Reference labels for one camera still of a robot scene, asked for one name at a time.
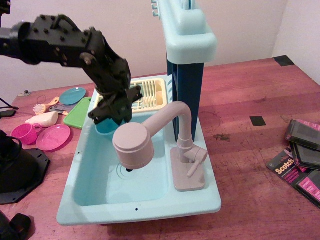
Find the light blue upper shelf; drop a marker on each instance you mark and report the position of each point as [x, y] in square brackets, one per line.
[188, 37]

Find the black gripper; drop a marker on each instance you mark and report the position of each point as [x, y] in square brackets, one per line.
[111, 75]

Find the black camera mount top left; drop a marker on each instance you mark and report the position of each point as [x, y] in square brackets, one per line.
[5, 8]

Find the pink plastic plate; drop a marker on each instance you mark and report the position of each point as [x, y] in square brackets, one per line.
[53, 137]

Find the grey toy spatula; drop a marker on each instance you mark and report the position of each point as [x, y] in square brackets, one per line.
[61, 109]

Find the teal plastic plate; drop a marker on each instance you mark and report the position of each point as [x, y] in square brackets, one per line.
[72, 96]

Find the teal plastic cup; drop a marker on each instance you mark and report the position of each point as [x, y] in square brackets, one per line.
[105, 130]

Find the cream toy soap bottle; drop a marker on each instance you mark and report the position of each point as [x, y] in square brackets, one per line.
[45, 120]

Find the beige toy faucet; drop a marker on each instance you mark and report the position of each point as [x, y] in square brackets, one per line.
[134, 147]

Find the black pink package lower right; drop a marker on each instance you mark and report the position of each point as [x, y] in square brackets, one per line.
[310, 187]

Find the black package top right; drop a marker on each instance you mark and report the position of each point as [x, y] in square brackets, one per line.
[304, 133]

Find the orange handled dish brush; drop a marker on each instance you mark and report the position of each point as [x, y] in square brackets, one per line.
[42, 108]

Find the light blue toy sink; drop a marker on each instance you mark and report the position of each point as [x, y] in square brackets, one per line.
[99, 190]

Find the dark blue shelf support panel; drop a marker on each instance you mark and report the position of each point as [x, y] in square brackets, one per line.
[187, 87]

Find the black tape corner patch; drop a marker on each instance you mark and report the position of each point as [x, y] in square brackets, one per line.
[284, 61]

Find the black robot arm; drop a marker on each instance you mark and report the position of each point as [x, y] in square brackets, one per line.
[57, 39]

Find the black Scotch package front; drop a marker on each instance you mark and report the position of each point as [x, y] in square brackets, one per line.
[283, 165]

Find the cream dish drying rack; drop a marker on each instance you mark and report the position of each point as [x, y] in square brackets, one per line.
[154, 95]

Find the pink plastic cup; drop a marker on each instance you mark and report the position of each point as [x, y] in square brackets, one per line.
[27, 133]

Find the small metal table bolt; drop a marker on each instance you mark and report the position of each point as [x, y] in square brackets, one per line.
[24, 94]

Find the black package middle right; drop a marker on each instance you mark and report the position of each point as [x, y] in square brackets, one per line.
[305, 157]

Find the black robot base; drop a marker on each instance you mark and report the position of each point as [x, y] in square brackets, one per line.
[21, 170]

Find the green cutting board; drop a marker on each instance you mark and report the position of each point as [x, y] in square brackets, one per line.
[76, 117]

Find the black tape square centre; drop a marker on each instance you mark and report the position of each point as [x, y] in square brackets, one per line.
[257, 121]

